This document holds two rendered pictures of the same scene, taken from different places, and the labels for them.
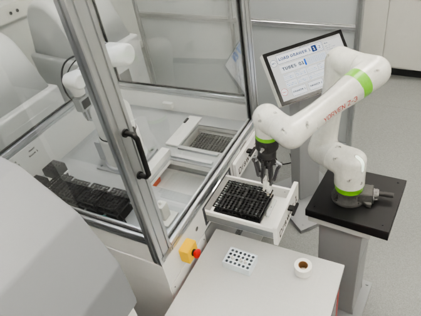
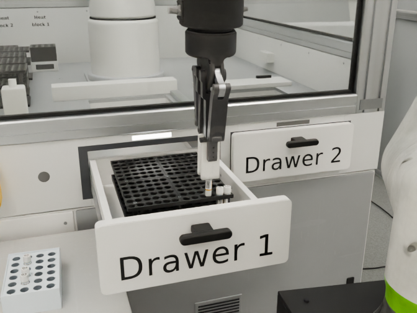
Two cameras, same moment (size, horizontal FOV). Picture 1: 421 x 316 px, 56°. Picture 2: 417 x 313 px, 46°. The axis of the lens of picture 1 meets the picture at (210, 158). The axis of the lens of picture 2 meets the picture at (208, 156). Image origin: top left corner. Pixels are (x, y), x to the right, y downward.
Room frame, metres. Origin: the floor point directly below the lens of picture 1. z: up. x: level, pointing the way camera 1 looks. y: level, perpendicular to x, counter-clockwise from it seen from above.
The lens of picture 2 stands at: (0.67, -0.69, 1.24)
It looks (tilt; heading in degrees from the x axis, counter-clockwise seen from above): 20 degrees down; 39
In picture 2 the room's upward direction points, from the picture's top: straight up
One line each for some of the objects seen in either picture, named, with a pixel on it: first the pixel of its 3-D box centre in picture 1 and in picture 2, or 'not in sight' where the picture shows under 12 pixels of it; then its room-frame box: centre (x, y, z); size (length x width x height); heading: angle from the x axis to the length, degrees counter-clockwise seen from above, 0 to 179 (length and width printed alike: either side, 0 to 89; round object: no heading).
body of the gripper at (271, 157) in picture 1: (267, 156); (210, 59); (1.25, -0.23, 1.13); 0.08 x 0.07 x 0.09; 55
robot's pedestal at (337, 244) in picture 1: (343, 254); not in sight; (1.24, -0.59, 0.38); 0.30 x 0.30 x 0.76; 52
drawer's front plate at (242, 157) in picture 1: (245, 155); (293, 151); (1.59, -0.18, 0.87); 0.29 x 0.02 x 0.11; 147
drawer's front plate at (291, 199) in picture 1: (286, 212); (198, 243); (1.16, -0.28, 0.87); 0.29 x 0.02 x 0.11; 147
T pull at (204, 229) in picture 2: (292, 208); (203, 232); (1.14, -0.30, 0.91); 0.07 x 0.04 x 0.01; 147
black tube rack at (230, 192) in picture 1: (244, 202); (167, 192); (1.27, -0.11, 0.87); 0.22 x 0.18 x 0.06; 57
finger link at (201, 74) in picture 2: (270, 169); (212, 106); (1.24, -0.24, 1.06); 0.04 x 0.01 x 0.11; 145
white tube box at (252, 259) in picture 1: (240, 261); (33, 279); (1.02, -0.04, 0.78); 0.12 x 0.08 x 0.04; 55
